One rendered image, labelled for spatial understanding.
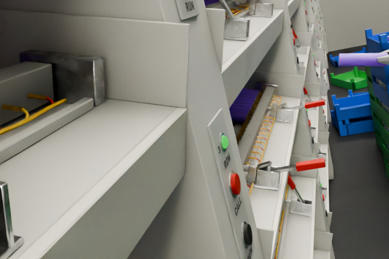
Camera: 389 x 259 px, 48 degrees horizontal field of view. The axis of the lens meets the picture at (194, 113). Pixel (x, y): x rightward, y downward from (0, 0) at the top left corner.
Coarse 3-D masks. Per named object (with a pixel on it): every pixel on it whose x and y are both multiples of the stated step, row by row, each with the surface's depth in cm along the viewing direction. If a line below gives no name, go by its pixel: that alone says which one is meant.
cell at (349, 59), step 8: (344, 56) 60; (352, 56) 60; (360, 56) 60; (368, 56) 60; (376, 56) 59; (344, 64) 61; (352, 64) 60; (360, 64) 60; (368, 64) 60; (376, 64) 60; (384, 64) 59
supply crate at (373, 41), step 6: (366, 30) 149; (366, 36) 150; (372, 36) 150; (378, 36) 151; (384, 36) 132; (366, 42) 152; (372, 42) 143; (378, 42) 136; (384, 42) 132; (372, 48) 145; (378, 48) 137; (384, 48) 133
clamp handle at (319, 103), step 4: (320, 100) 78; (304, 104) 79; (308, 104) 78; (312, 104) 78; (316, 104) 78; (320, 104) 78; (324, 104) 77; (284, 108) 80; (288, 108) 80; (292, 108) 79; (296, 108) 79; (300, 108) 79; (308, 108) 78
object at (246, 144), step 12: (264, 96) 87; (276, 96) 91; (264, 108) 79; (252, 120) 73; (264, 120) 77; (252, 132) 67; (264, 132) 71; (240, 144) 63; (252, 144) 64; (264, 144) 67; (240, 156) 59
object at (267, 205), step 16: (256, 80) 96; (272, 80) 95; (288, 80) 94; (288, 96) 95; (240, 128) 76; (272, 128) 76; (288, 128) 77; (272, 144) 69; (288, 144) 70; (256, 160) 63; (272, 160) 64; (288, 160) 64; (256, 192) 55; (272, 192) 55; (256, 208) 51; (272, 208) 51; (256, 224) 48; (272, 224) 48; (272, 240) 38; (272, 256) 43
